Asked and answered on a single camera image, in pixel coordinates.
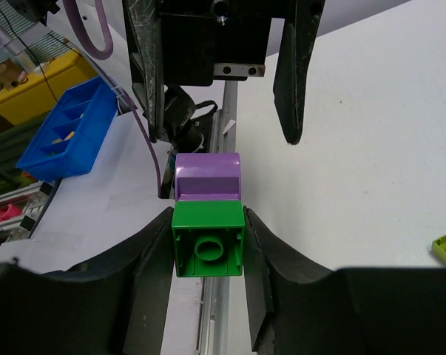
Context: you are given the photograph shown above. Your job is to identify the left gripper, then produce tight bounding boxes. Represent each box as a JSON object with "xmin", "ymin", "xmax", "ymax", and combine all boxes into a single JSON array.
[{"xmin": 122, "ymin": 0, "xmax": 325, "ymax": 145}]

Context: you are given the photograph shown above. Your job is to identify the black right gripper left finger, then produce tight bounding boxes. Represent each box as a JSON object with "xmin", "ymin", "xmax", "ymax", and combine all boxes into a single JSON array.
[{"xmin": 0, "ymin": 208, "xmax": 174, "ymax": 354}]

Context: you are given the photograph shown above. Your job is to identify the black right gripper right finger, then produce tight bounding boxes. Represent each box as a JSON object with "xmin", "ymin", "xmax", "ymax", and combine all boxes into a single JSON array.
[{"xmin": 243, "ymin": 209, "xmax": 446, "ymax": 354}]

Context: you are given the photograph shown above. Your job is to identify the green brick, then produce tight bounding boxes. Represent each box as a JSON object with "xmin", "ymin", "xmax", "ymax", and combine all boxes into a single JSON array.
[{"xmin": 172, "ymin": 200, "xmax": 246, "ymax": 277}]

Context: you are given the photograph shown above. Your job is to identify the purple curved brick with print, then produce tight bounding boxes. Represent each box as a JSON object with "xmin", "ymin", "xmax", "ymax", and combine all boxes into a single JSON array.
[{"xmin": 175, "ymin": 153, "xmax": 242, "ymax": 201}]

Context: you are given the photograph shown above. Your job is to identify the blue divided plastic bin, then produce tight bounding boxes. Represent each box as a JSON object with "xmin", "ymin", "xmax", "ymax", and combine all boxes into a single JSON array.
[{"xmin": 16, "ymin": 76, "xmax": 117, "ymax": 181}]

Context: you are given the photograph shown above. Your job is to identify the yellow box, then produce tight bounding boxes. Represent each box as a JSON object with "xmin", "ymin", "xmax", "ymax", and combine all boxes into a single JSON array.
[{"xmin": 0, "ymin": 51, "xmax": 98, "ymax": 126}]

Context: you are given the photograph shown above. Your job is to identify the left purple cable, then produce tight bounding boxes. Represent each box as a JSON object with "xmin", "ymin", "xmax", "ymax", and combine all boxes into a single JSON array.
[{"xmin": 61, "ymin": 0, "xmax": 164, "ymax": 197}]

